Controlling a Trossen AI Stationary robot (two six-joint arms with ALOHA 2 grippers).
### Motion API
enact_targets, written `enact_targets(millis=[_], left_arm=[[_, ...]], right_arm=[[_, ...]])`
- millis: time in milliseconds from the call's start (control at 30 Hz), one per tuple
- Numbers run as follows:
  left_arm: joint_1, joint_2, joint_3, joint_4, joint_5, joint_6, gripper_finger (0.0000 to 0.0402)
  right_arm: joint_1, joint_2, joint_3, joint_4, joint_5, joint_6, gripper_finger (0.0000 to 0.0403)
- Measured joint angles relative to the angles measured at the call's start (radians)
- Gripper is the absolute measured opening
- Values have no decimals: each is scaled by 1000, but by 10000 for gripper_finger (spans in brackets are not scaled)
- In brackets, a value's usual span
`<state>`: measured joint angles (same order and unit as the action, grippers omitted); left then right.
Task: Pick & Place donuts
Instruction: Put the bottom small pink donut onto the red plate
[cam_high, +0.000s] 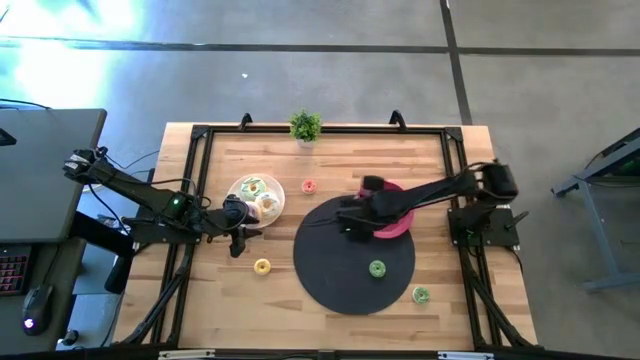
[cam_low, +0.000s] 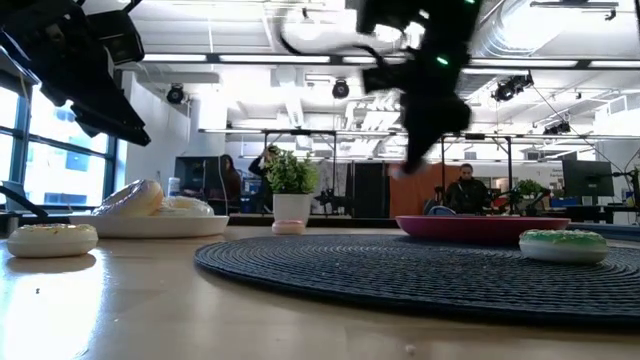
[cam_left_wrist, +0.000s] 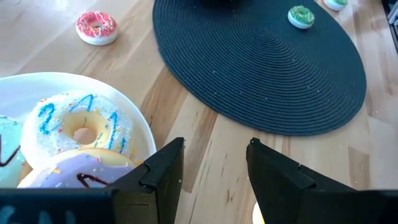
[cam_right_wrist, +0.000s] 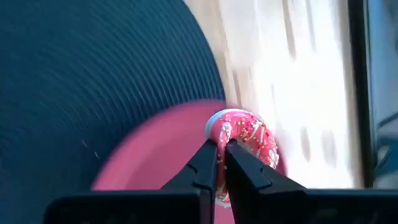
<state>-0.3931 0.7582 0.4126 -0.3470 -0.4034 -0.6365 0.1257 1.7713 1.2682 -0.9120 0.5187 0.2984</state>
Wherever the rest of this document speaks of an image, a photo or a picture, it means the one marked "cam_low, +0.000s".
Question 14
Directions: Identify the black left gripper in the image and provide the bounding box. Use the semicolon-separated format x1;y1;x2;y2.
0;0;152;148

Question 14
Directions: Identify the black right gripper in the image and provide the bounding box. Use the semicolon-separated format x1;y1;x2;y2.
398;63;473;175

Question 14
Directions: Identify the cream glazed donut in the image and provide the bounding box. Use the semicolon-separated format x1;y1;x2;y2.
91;178;165;218

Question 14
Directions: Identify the white iced donut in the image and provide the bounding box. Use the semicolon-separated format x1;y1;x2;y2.
152;195;216;218

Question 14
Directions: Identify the white sprinkled donut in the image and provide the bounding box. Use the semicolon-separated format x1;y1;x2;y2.
6;222;100;259

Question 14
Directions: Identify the green iced donut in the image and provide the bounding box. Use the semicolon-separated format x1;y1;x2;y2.
518;228;610;265

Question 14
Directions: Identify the orange partition panel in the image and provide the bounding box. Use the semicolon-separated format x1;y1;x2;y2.
388;162;469;217

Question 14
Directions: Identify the large window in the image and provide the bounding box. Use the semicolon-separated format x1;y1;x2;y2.
0;84;121;211

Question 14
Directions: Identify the person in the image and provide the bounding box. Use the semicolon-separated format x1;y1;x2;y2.
219;153;249;214
444;162;494;216
248;144;281;214

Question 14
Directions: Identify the black partition panel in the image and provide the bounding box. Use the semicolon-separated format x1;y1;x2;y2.
344;160;389;219

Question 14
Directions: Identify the pink-red plate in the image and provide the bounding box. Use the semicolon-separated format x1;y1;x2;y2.
394;214;572;246

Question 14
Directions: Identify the black computer monitor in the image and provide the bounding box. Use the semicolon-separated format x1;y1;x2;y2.
173;155;222;201
561;158;616;198

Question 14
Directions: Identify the small green plant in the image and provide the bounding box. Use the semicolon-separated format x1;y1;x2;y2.
514;178;546;201

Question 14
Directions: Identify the white plate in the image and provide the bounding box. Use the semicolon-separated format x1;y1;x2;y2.
68;213;231;240

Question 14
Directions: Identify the long black ceiling light bar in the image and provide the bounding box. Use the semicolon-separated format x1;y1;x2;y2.
142;52;640;70

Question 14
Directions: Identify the dark round woven placemat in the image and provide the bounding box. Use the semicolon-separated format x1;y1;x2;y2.
193;233;640;329

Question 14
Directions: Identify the thin linear ceiling light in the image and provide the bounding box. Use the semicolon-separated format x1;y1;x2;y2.
198;127;640;141

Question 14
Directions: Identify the green plant in white pot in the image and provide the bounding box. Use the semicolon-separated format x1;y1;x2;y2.
264;148;321;226

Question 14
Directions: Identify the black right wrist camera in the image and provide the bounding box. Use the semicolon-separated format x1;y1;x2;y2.
362;67;407;95

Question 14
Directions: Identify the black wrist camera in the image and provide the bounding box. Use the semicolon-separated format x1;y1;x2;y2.
87;8;146;66
362;67;407;95

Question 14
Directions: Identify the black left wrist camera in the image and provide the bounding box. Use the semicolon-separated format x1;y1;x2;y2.
87;8;146;66

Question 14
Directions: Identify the black metal rig frame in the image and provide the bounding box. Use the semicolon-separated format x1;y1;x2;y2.
260;128;515;211

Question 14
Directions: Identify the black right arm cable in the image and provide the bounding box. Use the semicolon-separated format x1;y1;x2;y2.
274;4;416;69

